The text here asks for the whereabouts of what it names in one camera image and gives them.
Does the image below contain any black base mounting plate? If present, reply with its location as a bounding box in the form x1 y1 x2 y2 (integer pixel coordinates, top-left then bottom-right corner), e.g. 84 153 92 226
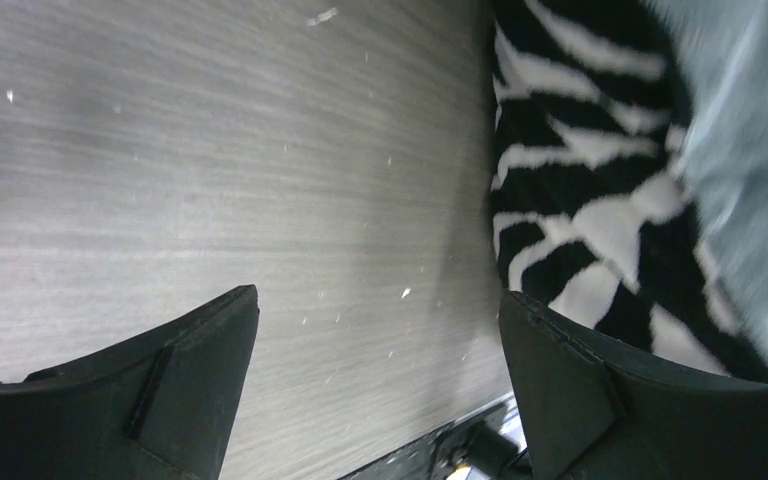
345 393 535 479

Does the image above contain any grey plush pillowcase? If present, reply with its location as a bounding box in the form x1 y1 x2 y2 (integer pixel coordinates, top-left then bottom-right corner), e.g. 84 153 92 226
646 1 768 364

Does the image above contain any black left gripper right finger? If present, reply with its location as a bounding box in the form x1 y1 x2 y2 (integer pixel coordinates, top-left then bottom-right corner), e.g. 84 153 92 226
499 292 768 479

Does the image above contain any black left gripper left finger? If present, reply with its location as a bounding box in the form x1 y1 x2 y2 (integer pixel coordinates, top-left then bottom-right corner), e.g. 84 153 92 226
0 285 259 479

